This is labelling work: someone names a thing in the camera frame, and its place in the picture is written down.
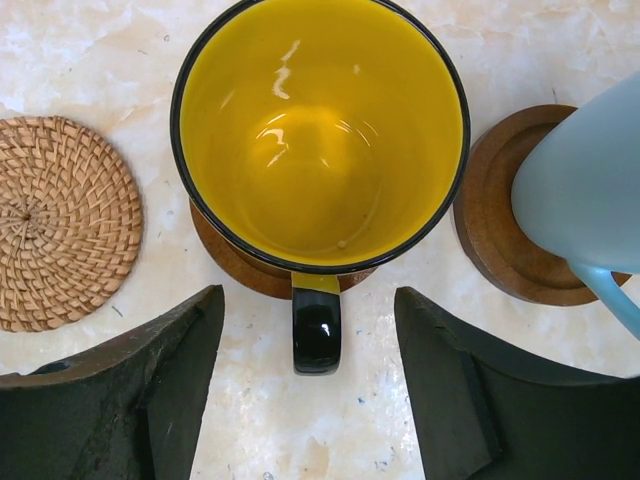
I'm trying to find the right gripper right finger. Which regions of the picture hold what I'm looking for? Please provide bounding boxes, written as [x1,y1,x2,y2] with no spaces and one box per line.
[394,287,639,479]

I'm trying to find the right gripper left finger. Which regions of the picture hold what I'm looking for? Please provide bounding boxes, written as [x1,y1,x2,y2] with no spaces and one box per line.
[1,286,224,479]

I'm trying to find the dark wooden coaster back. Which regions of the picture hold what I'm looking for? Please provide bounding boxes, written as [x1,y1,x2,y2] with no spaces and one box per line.
[454,105,633,306]

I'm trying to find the woven rattan coaster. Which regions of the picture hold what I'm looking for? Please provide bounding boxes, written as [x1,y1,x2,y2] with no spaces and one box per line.
[1,116,143,333]

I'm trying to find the white mug blue handle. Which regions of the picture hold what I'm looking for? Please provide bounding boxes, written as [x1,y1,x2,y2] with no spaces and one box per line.
[511,73,639,336]

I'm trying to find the amber yellow glass mug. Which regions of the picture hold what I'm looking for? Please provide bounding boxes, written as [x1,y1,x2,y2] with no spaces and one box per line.
[170,1,471,375]

